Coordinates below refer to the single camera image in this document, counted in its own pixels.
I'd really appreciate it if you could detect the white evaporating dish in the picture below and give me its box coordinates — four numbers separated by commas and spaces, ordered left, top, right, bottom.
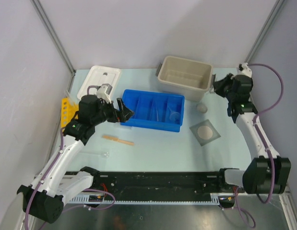
196, 103, 208, 114

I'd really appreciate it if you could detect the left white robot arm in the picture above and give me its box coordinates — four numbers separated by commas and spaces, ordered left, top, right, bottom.
17, 94, 134, 223

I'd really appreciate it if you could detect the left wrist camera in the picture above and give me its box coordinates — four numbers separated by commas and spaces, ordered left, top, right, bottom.
96, 83, 113, 104

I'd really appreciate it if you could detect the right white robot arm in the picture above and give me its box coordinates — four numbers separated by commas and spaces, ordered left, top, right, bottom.
213, 74, 291, 194

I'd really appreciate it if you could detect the clear glass test tube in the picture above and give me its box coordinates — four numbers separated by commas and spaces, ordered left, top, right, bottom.
64, 90, 75, 106

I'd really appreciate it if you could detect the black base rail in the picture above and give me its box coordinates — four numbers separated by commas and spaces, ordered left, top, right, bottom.
73, 171, 245, 202

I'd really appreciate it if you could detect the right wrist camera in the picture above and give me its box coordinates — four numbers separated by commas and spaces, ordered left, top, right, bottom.
237, 63, 252, 78

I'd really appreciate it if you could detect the beige plastic storage bin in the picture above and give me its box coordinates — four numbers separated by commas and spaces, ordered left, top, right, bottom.
155, 56, 213, 102

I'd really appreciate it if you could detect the yellow test tube rack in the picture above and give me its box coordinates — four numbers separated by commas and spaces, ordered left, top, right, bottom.
60, 97, 79, 128

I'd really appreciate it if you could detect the white plastic bin lid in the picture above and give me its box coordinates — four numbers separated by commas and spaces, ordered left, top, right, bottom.
77, 65, 122, 100

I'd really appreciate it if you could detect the wire gauze with ceramic centre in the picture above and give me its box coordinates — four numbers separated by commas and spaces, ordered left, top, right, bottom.
190, 119, 221, 146

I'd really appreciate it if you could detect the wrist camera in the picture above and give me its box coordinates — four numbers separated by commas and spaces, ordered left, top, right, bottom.
237, 63, 252, 78
96, 83, 113, 104

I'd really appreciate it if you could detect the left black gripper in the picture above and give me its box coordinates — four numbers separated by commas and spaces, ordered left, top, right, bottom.
91, 97, 134, 126

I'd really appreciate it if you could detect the wooden test tube clamp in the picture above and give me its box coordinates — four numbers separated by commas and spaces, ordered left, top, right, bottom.
102, 135, 134, 146

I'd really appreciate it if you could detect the white slotted cable duct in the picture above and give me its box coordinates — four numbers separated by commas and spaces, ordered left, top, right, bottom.
68, 193, 234, 205

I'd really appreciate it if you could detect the blue divided plastic tray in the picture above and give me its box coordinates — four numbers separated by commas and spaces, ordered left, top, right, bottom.
122, 89, 185, 132

